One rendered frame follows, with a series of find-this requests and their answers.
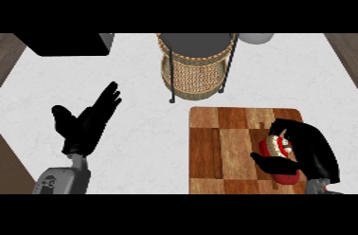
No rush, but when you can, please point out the black appliance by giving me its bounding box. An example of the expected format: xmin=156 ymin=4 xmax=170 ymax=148
xmin=13 ymin=33 xmax=117 ymax=58

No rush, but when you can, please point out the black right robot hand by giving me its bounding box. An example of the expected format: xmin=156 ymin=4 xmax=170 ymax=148
xmin=249 ymin=117 xmax=342 ymax=185

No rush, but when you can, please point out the wicker tiered basket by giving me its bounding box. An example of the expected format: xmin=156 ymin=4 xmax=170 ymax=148
xmin=155 ymin=33 xmax=240 ymax=104

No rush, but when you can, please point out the wooden checkered cutting board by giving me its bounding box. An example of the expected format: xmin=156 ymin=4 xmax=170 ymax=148
xmin=187 ymin=106 xmax=310 ymax=195

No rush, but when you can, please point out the red cupcake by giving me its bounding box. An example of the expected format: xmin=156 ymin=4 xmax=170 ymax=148
xmin=258 ymin=135 xmax=302 ymax=186

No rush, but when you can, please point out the pale grey round object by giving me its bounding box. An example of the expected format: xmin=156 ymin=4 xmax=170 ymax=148
xmin=236 ymin=33 xmax=276 ymax=45

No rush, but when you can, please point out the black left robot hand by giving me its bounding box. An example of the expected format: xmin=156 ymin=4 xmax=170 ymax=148
xmin=50 ymin=81 xmax=124 ymax=158

